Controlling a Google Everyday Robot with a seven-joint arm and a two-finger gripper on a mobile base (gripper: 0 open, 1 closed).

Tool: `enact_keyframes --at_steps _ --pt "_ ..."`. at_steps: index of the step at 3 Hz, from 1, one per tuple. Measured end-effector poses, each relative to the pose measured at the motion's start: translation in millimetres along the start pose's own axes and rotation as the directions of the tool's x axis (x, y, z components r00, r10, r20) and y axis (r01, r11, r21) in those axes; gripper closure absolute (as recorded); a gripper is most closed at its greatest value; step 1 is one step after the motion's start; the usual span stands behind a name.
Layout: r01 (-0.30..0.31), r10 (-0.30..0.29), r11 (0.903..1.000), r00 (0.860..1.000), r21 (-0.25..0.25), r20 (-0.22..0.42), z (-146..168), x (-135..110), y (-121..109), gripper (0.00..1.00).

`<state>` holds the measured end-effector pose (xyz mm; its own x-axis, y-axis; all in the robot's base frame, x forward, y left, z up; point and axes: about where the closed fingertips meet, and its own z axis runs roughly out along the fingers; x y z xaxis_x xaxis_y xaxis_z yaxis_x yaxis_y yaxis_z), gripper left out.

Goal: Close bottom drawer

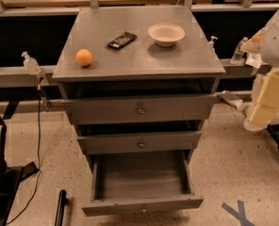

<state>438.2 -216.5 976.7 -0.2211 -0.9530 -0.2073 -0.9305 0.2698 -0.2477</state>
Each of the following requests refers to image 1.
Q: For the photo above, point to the grey bottom drawer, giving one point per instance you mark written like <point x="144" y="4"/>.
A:
<point x="140" y="183"/>

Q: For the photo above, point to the grey drawer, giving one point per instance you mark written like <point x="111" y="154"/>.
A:
<point x="139" y="109"/>
<point x="140" y="183"/>
<point x="139" y="142"/>

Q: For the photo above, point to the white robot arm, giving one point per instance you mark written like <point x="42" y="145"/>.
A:
<point x="265" y="93"/>

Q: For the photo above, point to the grey wooden drawer cabinet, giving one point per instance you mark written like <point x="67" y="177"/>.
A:
<point x="141" y="68"/>

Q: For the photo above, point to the grey middle drawer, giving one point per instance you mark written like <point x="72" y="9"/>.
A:
<point x="139" y="142"/>

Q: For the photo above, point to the grey top drawer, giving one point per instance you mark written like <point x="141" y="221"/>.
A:
<point x="139" y="109"/>

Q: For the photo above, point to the black bar bottom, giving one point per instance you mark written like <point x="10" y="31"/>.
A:
<point x="61" y="202"/>

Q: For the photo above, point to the black snack bar packet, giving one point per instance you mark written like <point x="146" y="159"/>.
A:
<point x="122" y="40"/>

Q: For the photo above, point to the orange ball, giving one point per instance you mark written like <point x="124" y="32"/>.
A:
<point x="84" y="57"/>

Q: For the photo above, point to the beige paper bowl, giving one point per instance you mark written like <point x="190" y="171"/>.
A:
<point x="166" y="35"/>

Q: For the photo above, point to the small white pump bottle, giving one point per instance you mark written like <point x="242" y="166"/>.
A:
<point x="212" y="42"/>

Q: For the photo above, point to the clear plastic water bottle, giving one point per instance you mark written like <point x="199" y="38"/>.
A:
<point x="238" y="53"/>

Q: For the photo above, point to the clear sanitizer pump bottle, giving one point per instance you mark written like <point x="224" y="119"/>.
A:
<point x="31" y="64"/>

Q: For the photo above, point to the white wipes packet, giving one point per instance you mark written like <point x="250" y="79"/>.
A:
<point x="254" y="60"/>

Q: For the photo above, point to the blue tape cross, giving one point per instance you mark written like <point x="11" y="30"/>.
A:
<point x="239" y="213"/>

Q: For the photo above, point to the black stand base left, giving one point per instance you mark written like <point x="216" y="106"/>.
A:
<point x="10" y="177"/>

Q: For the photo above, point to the white box on rail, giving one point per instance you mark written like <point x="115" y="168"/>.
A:
<point x="231" y="99"/>

